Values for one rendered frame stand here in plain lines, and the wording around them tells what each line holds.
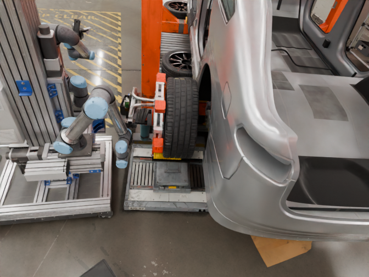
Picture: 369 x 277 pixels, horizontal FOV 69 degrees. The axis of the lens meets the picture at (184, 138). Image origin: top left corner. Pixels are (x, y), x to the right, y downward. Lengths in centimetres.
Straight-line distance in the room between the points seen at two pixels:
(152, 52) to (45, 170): 126
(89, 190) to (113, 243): 50
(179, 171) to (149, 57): 109
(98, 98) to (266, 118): 89
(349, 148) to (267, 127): 140
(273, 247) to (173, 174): 112
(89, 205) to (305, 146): 182
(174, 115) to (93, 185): 109
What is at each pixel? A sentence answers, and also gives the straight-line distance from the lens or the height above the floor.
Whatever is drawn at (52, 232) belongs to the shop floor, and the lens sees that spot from 268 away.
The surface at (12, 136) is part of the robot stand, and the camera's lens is 226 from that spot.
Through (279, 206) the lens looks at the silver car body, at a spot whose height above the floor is 125.
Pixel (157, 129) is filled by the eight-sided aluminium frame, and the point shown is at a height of 96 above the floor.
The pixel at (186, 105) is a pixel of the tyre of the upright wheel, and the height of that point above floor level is 113.
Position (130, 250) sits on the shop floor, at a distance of 250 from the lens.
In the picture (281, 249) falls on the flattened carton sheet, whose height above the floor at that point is 1.
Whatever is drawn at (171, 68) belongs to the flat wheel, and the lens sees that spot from 356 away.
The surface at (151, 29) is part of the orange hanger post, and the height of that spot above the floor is 138.
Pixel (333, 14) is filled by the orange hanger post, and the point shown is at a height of 102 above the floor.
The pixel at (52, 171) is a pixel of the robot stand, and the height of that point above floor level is 73.
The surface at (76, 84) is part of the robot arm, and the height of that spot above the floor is 104.
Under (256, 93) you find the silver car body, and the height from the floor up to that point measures 166.
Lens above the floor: 231
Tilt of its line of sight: 45 degrees down
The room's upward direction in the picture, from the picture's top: 9 degrees clockwise
